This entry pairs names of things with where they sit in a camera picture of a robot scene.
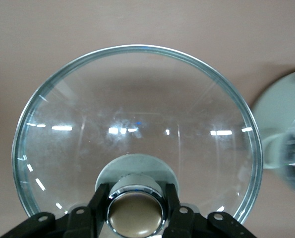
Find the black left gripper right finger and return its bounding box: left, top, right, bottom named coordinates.
left=163, top=182, right=197, bottom=238

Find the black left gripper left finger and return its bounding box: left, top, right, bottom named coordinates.
left=65, top=182, right=109, bottom=238

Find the glass pot lid with knob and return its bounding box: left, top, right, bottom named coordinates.
left=11, top=44, right=264, bottom=238

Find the steel pot with handles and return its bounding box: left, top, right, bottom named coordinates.
left=252, top=68, right=295, bottom=199

